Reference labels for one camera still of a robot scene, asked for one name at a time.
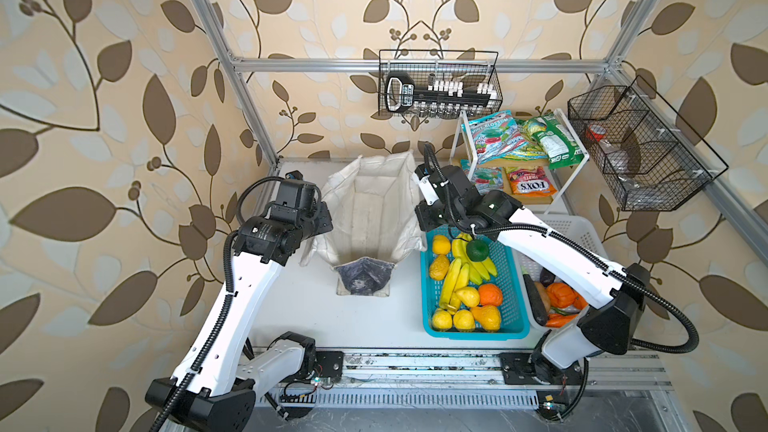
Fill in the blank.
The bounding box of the black tool set in basket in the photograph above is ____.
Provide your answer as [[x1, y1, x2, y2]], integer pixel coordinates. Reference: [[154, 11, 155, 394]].
[[379, 71, 501, 114]]

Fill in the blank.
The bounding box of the plastic bottle red cap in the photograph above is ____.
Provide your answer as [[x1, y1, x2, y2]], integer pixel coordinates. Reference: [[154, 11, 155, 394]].
[[586, 124, 629, 174]]

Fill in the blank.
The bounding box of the black wire basket wall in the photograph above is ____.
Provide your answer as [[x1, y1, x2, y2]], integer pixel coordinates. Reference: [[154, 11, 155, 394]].
[[567, 74, 728, 212], [378, 48, 503, 120]]

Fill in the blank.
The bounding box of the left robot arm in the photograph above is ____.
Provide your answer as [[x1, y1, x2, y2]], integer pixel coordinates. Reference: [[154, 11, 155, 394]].
[[145, 171, 333, 431]]

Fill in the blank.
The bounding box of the teal candy bag lower shelf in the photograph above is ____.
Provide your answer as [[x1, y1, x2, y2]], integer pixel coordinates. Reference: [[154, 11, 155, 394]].
[[460, 159, 504, 194]]

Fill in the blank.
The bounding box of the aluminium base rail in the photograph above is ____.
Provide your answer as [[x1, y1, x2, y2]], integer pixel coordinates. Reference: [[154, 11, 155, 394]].
[[270, 348, 673, 410]]

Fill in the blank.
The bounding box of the purple eggplant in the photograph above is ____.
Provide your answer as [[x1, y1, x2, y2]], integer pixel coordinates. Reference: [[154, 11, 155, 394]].
[[523, 273, 551, 326]]

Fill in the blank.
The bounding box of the black wire basket right wall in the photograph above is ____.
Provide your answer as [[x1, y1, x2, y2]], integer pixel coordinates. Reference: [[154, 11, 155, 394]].
[[567, 74, 728, 212]]

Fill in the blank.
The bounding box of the white plastic basket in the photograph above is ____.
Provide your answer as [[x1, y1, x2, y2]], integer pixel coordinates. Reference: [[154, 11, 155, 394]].
[[507, 214, 608, 348]]

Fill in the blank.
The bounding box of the teal candy bag shelf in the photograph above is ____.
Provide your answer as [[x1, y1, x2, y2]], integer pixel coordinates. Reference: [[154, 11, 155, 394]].
[[460, 159, 504, 194], [463, 111, 524, 163]]

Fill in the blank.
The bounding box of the green snack bag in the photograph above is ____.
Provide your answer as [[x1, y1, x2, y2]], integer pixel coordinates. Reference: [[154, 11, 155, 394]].
[[521, 112, 584, 170]]

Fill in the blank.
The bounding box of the orange fruit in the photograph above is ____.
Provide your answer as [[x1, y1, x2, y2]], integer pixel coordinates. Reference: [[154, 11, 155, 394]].
[[478, 283, 504, 307]]

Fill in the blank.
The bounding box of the orange carrot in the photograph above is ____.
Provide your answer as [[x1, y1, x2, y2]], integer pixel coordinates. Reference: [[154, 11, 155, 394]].
[[545, 313, 579, 328]]

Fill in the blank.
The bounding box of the red Fox's candy bag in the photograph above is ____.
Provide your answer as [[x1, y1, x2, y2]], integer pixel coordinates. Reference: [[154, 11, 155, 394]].
[[505, 167, 557, 197]]

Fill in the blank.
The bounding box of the yellow pear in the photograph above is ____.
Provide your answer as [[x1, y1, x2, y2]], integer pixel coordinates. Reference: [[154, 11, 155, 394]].
[[470, 305, 502, 332]]

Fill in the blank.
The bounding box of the teal plastic basket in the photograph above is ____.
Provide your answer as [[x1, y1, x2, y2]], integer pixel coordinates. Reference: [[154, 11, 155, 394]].
[[420, 226, 530, 341]]

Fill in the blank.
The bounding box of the white fabric grocery bag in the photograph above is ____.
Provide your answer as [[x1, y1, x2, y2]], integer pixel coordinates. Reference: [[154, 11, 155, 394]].
[[300, 151, 426, 298]]

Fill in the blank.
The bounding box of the black wire basket back wall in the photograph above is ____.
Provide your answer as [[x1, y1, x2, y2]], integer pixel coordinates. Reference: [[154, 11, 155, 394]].
[[378, 48, 503, 120]]

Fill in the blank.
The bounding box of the yellow banana bunch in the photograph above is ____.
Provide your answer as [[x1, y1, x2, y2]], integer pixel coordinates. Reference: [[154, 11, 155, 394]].
[[428, 234, 498, 314]]

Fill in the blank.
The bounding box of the green lime fruit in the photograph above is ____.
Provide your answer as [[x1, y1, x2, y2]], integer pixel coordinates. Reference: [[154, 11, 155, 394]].
[[465, 239, 490, 263]]

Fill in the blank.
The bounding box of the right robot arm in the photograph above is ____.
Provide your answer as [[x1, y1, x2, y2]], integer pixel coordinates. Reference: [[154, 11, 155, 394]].
[[414, 163, 700, 384]]

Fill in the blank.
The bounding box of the teal candy bag top shelf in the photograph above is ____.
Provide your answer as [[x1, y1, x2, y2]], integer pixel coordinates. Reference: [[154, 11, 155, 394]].
[[463, 111, 524, 163]]

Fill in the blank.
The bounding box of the white wire shelf rack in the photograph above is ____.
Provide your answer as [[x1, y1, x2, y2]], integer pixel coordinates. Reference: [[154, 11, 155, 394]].
[[450, 109, 590, 214]]

